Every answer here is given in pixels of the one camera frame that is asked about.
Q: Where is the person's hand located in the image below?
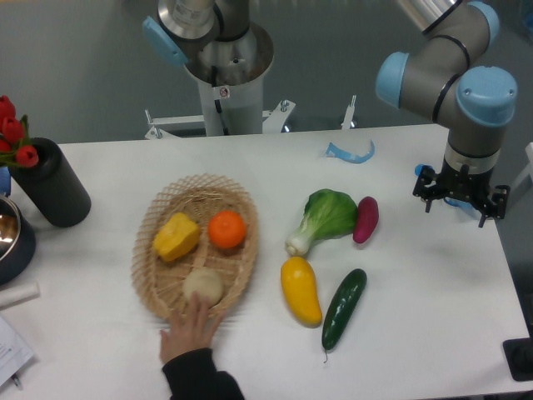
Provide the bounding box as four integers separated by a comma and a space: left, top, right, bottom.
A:
159, 292, 225, 365

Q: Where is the printed paper sheet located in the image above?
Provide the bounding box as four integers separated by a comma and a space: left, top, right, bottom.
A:
0, 317, 34, 391

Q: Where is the yellow squash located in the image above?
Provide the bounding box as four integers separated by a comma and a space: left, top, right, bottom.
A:
281, 257, 322, 328

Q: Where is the black cylindrical vase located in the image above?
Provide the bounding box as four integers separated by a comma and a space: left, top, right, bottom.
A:
8, 137, 92, 228

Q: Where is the white table clamp bracket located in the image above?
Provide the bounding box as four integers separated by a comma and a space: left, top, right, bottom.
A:
144, 99, 296, 140

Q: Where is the green cucumber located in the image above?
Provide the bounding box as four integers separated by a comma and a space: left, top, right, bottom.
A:
321, 268, 367, 363

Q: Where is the woven wicker basket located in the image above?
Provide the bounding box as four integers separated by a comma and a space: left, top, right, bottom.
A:
132, 174, 259, 319

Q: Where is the beige round bun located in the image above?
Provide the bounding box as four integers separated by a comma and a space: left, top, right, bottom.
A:
182, 268, 224, 308

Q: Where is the white table clamp post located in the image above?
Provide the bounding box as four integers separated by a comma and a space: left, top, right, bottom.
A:
341, 94, 357, 130

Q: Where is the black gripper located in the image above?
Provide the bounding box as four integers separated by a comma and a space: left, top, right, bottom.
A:
412, 160, 511, 228

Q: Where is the white paper roll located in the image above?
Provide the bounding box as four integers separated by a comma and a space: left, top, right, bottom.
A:
0, 281, 40, 310

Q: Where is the orange fruit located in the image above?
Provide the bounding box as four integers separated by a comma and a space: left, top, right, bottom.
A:
207, 210, 247, 249

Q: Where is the red tulip bouquet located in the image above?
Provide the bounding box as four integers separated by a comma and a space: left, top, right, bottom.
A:
1, 95, 39, 168

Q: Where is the curved blue tape strip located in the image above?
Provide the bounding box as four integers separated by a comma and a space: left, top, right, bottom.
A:
324, 140, 376, 164

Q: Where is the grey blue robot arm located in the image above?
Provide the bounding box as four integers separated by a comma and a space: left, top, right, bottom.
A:
142, 1, 517, 219

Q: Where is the purple sweet potato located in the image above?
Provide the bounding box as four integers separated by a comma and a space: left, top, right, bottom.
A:
352, 197, 379, 244

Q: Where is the green bok choy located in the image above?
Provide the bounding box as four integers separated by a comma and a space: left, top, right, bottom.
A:
285, 188, 358, 257

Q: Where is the black device at edge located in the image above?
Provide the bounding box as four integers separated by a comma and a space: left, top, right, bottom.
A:
503, 337, 533, 382

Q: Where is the black sleeved forearm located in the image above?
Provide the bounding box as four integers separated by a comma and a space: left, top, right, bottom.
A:
162, 347, 244, 399

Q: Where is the yellow bell pepper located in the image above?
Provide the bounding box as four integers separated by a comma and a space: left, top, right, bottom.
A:
152, 212, 201, 263

